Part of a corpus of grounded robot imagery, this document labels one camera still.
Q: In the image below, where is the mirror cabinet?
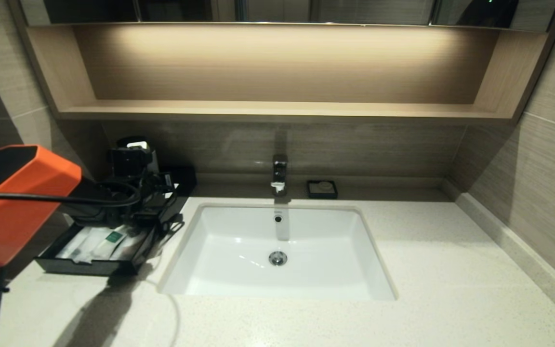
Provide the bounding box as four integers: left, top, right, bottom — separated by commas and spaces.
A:
20, 0, 555, 33

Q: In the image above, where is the chrome faucet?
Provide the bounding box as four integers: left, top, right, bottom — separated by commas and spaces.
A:
271, 154, 289, 197

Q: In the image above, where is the black soap dish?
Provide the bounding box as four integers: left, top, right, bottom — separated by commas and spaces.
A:
306, 180, 339, 200

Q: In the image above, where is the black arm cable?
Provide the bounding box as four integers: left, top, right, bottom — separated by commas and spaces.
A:
0, 179, 142, 209

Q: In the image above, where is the wooden wall shelf niche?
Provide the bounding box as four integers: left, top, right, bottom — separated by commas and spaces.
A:
10, 23, 555, 126

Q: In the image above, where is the slim toothbrush pack green label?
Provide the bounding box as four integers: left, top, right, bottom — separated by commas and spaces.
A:
78, 224, 136, 263

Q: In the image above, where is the white ceramic sink basin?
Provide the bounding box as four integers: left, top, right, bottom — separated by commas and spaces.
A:
157, 202, 397, 302

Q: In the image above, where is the long white wrapped packet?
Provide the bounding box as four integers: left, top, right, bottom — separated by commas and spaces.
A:
57, 227, 93, 260

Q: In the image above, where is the square white sachet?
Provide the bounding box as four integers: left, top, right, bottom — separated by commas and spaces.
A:
116, 229, 153, 262

